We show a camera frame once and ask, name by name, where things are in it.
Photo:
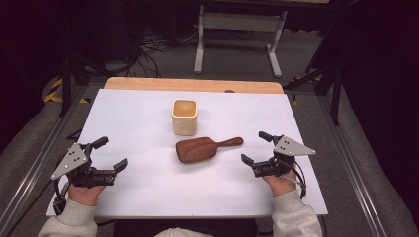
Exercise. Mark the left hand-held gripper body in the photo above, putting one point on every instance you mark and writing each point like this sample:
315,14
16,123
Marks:
70,162

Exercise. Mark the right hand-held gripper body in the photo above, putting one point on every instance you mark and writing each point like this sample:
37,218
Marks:
290,146

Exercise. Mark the person's left hand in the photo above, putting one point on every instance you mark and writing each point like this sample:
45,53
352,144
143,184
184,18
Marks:
84,195

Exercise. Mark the person's right hand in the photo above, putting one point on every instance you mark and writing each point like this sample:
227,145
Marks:
281,185

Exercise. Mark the white table cover board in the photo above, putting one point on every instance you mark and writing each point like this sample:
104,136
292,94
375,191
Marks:
148,187

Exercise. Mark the brown wooden hairbrush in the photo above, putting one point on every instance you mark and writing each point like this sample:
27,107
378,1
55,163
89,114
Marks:
197,149

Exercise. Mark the black tripod stand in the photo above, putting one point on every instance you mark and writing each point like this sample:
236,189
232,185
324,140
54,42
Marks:
67,85
336,95

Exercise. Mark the yellow black hazard tape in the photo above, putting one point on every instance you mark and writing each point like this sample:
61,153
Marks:
52,95

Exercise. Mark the cream square cup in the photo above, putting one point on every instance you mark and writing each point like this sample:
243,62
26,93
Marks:
184,123

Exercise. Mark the person's torso dark clothing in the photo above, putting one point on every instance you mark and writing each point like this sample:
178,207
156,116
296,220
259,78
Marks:
184,228

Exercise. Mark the aluminium rail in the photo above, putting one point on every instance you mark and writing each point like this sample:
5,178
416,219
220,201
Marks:
33,168
352,171

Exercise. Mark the white metal stand frame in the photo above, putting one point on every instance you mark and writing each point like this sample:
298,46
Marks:
240,22

